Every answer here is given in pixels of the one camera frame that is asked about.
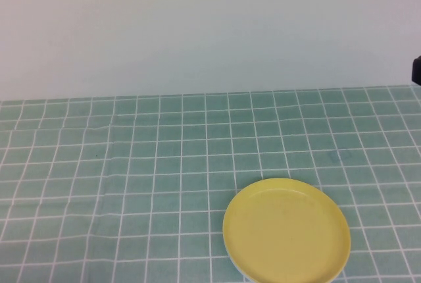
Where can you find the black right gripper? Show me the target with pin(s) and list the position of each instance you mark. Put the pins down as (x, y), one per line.
(417, 69)

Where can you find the yellow round plate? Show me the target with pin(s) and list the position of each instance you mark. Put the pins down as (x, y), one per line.
(286, 230)

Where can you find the light blue round plate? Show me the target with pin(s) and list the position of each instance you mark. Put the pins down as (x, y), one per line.
(233, 259)

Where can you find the green checked tablecloth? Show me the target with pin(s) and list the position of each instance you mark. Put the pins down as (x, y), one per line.
(164, 151)

